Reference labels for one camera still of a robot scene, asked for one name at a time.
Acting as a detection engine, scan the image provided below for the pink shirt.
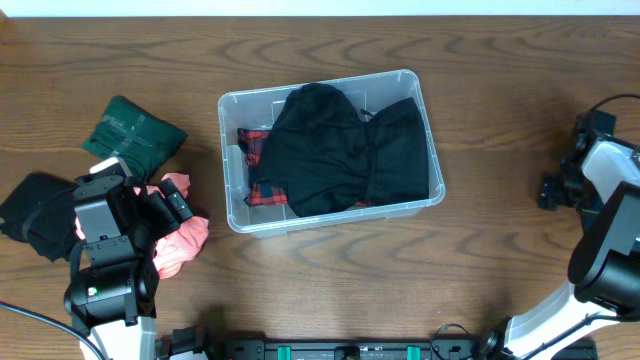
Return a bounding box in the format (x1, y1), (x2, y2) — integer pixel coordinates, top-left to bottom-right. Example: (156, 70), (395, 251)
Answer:
(75, 173), (209, 279)

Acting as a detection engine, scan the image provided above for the red plaid flannel shirt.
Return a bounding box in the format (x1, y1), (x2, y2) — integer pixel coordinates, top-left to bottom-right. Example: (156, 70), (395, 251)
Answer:
(237, 126), (375, 217)

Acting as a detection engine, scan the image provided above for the black garment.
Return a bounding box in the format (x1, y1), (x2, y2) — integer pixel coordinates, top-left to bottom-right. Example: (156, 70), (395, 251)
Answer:
(254, 83), (430, 217)

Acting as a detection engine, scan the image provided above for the dark navy cloth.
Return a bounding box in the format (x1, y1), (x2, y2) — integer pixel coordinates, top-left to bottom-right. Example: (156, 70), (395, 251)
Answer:
(578, 196), (604, 232)

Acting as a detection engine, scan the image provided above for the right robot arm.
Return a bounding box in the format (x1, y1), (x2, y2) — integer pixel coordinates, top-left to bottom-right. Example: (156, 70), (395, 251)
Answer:
(473, 110), (639, 360)

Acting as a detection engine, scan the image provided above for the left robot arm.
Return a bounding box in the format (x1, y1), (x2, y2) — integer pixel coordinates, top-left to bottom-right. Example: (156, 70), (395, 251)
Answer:
(64, 174), (193, 359)

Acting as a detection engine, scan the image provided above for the black folded cloth left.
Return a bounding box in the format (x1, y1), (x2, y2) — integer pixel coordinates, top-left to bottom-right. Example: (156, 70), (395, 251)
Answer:
(1, 173), (79, 262)

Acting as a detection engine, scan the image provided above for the dark green folded shirt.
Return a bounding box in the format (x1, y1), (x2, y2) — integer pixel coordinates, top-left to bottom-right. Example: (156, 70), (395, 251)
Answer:
(82, 95), (187, 182)

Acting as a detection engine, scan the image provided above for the clear plastic storage bin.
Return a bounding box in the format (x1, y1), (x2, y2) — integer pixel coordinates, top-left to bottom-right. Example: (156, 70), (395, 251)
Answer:
(218, 69), (446, 237)

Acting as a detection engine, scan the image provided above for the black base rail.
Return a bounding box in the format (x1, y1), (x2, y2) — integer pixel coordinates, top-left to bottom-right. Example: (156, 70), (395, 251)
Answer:
(154, 327), (599, 360)

